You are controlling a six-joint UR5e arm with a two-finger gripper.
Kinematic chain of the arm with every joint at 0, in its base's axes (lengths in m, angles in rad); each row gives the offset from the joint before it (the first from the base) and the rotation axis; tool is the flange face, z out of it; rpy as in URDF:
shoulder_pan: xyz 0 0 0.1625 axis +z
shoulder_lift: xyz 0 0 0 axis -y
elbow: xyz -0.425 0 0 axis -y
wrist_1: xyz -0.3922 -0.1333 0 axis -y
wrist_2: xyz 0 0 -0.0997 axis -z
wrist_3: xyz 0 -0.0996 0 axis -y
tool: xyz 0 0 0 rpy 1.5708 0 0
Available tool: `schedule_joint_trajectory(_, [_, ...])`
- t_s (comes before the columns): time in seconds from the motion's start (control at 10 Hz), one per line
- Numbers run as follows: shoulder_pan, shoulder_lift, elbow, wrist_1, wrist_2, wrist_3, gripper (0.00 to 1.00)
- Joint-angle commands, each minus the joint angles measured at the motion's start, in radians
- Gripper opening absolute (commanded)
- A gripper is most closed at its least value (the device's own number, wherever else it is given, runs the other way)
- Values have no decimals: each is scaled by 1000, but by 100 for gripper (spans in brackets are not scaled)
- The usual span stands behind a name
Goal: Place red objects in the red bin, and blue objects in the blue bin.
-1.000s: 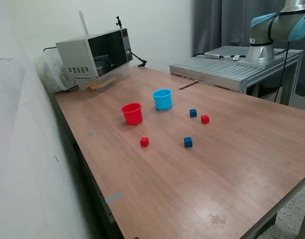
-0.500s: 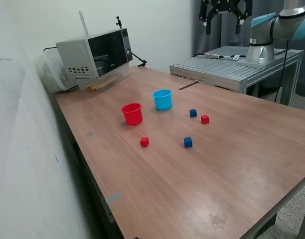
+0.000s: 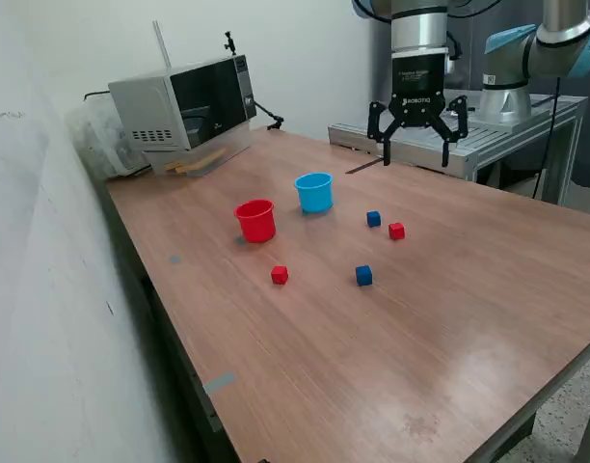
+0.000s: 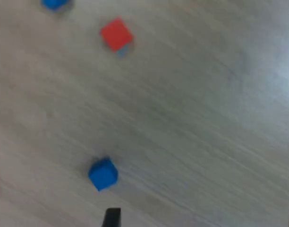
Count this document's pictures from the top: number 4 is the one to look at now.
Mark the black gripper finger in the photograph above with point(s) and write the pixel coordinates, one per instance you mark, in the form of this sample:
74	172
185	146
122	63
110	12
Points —
112	217

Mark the blue cube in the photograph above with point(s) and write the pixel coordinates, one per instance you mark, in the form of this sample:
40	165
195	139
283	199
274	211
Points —
102	173
52	3

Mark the red cube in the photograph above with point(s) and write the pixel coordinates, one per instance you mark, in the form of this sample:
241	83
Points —
116	34

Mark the small blue tape marker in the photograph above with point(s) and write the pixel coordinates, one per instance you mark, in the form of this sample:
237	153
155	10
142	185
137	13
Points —
123	51

